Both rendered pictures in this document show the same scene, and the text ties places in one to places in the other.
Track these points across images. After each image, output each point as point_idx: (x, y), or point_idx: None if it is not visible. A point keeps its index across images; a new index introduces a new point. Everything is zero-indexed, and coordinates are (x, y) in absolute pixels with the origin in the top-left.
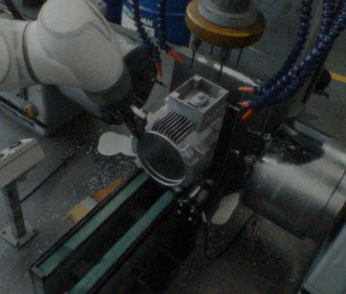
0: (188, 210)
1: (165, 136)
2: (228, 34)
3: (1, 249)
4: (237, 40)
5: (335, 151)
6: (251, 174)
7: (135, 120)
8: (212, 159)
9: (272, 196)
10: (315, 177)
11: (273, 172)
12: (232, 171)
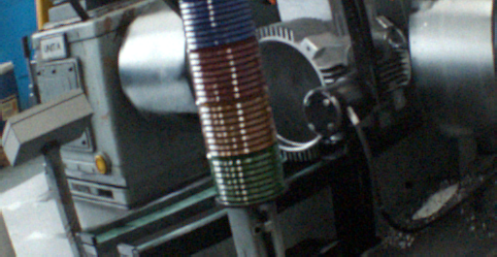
0: (322, 108)
1: (275, 37)
2: None
3: None
4: None
5: None
6: (409, 38)
7: None
8: (349, 36)
9: (442, 52)
10: (471, 0)
11: (429, 17)
12: (443, 155)
